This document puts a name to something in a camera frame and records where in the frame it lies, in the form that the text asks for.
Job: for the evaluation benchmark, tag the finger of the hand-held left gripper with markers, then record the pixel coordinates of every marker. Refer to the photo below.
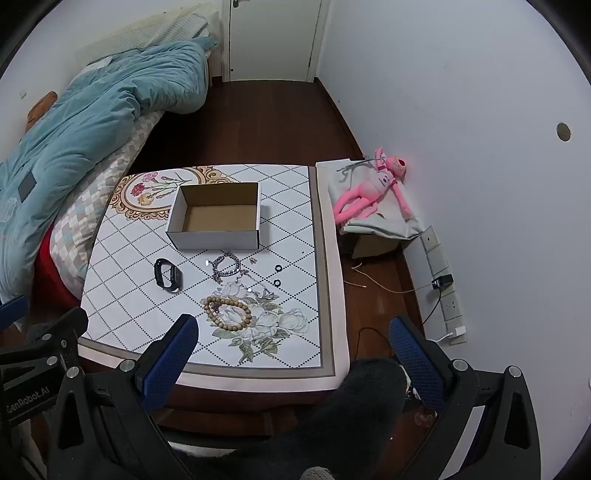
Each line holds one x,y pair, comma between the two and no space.
60,325
13,310

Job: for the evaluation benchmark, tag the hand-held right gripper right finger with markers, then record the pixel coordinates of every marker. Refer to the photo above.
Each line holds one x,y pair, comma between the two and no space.
415,362

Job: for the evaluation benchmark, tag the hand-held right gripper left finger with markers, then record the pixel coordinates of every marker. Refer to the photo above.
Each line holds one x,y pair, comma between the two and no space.
168,357

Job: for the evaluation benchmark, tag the black smart band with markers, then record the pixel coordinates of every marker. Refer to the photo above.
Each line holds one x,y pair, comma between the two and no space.
167,276

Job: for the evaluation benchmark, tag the white cardboard box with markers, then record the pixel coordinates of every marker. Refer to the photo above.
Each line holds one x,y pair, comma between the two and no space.
217,221

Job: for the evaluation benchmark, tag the white charger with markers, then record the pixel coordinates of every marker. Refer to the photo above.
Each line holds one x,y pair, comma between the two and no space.
458,334

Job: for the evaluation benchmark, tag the floral diamond-pattern tablecloth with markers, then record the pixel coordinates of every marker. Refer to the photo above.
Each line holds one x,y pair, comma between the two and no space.
138,295

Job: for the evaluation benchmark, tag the wooden table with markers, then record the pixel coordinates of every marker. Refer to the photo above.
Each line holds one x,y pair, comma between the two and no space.
231,413

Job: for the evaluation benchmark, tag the black charger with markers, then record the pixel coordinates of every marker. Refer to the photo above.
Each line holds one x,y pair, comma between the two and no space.
443,281

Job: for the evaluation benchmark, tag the grey cloth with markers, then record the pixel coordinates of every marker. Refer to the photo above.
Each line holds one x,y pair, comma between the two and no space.
392,221

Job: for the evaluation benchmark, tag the checked bed sheet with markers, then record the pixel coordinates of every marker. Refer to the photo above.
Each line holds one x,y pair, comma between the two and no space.
106,184

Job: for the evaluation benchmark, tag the pink plush toy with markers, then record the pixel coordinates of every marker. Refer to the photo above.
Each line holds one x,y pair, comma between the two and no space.
369,191

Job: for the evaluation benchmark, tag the brown plush toy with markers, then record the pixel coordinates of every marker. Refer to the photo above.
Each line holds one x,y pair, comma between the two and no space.
39,108

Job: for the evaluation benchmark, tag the grey metal hanger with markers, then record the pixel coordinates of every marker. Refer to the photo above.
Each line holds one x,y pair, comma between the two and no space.
353,167

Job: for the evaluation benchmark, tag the light blue duvet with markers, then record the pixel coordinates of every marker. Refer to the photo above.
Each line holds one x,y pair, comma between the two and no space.
92,120

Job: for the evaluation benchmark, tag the pale patterned pillow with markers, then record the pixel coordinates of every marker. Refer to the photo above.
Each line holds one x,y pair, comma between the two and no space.
152,27

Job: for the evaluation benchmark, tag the white door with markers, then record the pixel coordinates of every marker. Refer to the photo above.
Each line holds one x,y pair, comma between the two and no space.
272,37

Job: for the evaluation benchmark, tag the white wall socket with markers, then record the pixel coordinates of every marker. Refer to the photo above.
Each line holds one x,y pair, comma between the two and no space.
450,304

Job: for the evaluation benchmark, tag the grey wall switch panel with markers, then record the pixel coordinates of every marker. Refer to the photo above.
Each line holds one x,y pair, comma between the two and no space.
429,239

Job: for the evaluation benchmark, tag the round wall hole cover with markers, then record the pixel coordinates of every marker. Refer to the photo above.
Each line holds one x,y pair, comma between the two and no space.
563,131

